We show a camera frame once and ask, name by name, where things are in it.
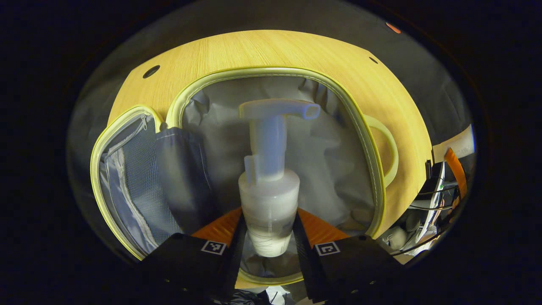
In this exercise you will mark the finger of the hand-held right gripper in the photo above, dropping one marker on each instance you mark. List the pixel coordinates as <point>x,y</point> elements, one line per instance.
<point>457,169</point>

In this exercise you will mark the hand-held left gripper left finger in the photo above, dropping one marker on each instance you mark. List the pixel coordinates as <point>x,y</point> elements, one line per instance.
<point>235,254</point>

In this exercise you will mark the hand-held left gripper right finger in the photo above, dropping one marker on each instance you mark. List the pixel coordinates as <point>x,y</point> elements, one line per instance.
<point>302,254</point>

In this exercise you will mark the white pump bottle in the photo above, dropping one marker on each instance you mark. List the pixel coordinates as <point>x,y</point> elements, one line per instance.
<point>269,199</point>

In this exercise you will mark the cream suitcase with grey lining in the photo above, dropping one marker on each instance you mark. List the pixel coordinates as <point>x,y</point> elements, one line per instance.
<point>338,169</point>

